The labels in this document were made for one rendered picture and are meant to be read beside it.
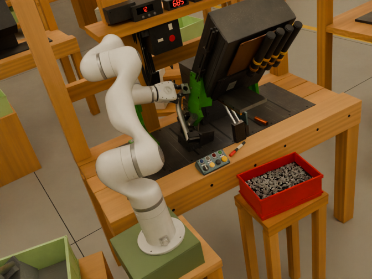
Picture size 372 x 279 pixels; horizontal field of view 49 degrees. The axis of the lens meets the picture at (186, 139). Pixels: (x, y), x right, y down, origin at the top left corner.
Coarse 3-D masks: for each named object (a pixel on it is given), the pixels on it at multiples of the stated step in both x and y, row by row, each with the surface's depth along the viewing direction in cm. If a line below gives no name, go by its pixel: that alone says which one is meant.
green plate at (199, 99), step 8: (192, 72) 204; (192, 80) 205; (200, 80) 198; (192, 88) 207; (200, 88) 199; (192, 96) 208; (200, 96) 201; (192, 104) 209; (200, 104) 203; (208, 104) 207; (192, 112) 211
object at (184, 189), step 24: (336, 96) 233; (288, 120) 221; (312, 120) 217; (336, 120) 222; (264, 144) 206; (288, 144) 212; (312, 144) 221; (192, 168) 200; (240, 168) 202; (168, 192) 189; (192, 192) 194; (216, 192) 201; (120, 216) 181
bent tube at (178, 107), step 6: (180, 84) 206; (186, 84) 207; (180, 90) 208; (186, 90) 209; (180, 102) 215; (180, 108) 216; (180, 114) 215; (180, 120) 214; (186, 126) 213; (186, 132) 211; (186, 138) 211
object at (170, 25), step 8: (160, 24) 204; (168, 24) 206; (176, 24) 209; (152, 32) 204; (160, 32) 206; (168, 32) 208; (176, 32) 210; (144, 40) 214; (152, 40) 206; (160, 40) 208; (168, 40) 210; (176, 40) 212; (152, 48) 208; (160, 48) 210; (168, 48) 212
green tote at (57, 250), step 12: (60, 240) 167; (24, 252) 164; (36, 252) 166; (48, 252) 168; (60, 252) 170; (72, 252) 170; (0, 264) 163; (36, 264) 169; (48, 264) 171; (72, 264) 162; (72, 276) 154
